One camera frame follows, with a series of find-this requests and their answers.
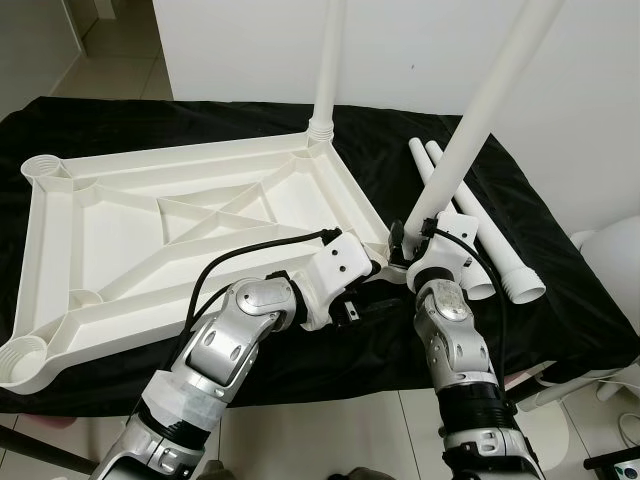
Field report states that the grey robot leg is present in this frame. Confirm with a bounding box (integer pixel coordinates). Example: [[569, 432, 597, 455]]
[[330, 464, 401, 480], [198, 462, 236, 480]]

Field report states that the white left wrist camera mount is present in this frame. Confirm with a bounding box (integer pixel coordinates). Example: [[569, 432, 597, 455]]
[[295, 230, 379, 331]]

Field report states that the white plastic table top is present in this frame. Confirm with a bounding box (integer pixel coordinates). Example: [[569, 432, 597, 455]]
[[0, 128, 406, 393]]

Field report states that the grey robot right leg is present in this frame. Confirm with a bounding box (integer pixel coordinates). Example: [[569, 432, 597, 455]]
[[330, 464, 401, 480]]

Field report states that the grey robot left leg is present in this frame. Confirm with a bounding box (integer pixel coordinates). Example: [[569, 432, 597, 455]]
[[198, 462, 236, 480]]

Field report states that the black metal frame bar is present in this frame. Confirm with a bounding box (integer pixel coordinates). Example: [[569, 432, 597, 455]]
[[500, 360, 566, 411], [0, 425, 96, 476]]

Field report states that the black cloth cover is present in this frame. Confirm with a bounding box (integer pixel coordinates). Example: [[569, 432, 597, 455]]
[[0, 95, 640, 416]]

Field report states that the black metal stand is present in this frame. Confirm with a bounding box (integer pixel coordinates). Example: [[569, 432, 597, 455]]
[[583, 445, 640, 480]]

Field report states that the white plastic table leg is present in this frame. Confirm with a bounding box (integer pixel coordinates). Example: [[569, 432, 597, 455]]
[[408, 140, 498, 301], [428, 141, 548, 305], [403, 0, 566, 246], [308, 0, 348, 141]]

